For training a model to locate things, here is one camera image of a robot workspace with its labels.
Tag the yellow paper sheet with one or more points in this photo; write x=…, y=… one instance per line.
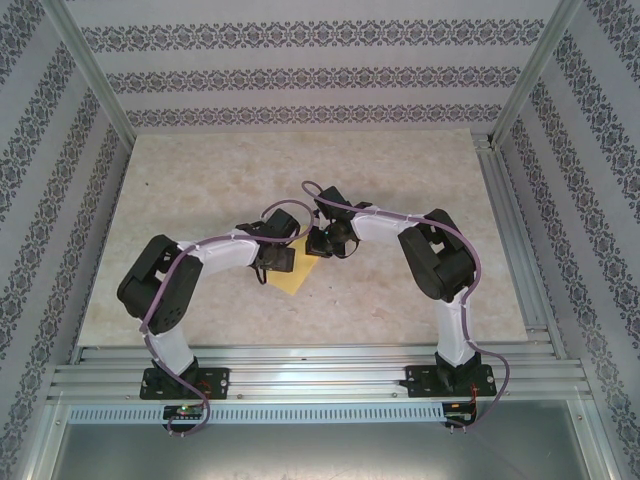
x=300, y=277

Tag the grey metal sheet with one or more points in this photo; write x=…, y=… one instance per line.
x=320, y=452

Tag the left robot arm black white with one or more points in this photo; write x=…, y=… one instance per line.
x=165, y=285

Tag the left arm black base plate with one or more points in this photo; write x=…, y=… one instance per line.
x=220, y=384

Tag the aluminium side rail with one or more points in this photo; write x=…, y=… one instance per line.
x=505, y=210

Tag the aluminium frame bar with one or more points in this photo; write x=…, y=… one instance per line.
x=90, y=70
x=535, y=70
x=37, y=445
x=600, y=445

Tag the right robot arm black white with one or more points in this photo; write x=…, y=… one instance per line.
x=440, y=260

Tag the aluminium mounting rail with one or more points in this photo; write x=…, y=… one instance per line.
x=320, y=375

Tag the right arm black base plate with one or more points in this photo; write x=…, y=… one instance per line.
x=420, y=382

